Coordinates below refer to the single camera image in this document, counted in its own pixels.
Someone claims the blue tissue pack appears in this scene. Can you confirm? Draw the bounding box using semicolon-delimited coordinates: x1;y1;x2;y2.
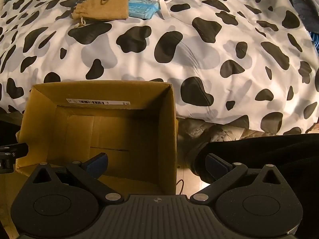
128;0;160;20

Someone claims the cow print blanket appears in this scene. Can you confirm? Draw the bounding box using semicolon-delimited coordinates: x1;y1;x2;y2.
1;0;318;134

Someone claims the white adapter cable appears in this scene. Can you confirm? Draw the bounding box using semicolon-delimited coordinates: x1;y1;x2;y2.
156;0;186;20

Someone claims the brown cardboard box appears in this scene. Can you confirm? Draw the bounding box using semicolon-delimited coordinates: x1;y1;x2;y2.
16;80;177;196

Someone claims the tan burlap drawstring pouch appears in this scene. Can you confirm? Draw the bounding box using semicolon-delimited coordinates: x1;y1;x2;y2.
71;0;129;21

